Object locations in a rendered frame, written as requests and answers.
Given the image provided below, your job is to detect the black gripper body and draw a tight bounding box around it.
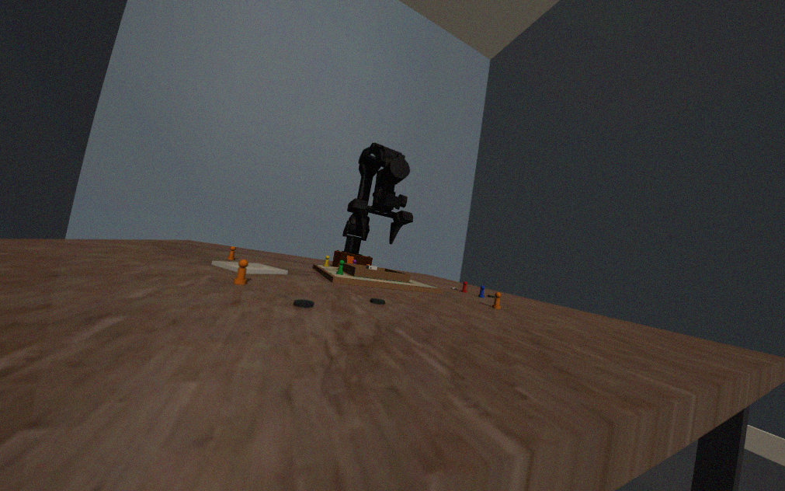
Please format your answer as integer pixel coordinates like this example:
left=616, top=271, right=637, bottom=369
left=347, top=186, right=413, bottom=223

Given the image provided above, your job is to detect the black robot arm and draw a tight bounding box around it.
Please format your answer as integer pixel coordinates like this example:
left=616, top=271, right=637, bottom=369
left=342, top=143, right=410, bottom=255

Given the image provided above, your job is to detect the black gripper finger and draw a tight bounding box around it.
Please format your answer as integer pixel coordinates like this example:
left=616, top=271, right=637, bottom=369
left=353, top=210, right=369, bottom=239
left=390, top=220, right=408, bottom=244

